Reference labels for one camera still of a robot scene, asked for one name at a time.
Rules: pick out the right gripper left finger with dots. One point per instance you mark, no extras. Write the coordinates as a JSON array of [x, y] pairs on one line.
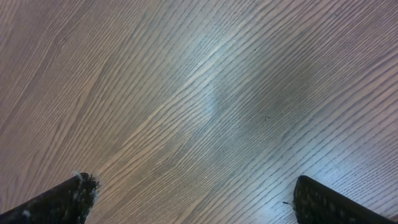
[[67, 203]]

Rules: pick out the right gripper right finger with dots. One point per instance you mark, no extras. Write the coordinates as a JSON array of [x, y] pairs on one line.
[[315, 203]]

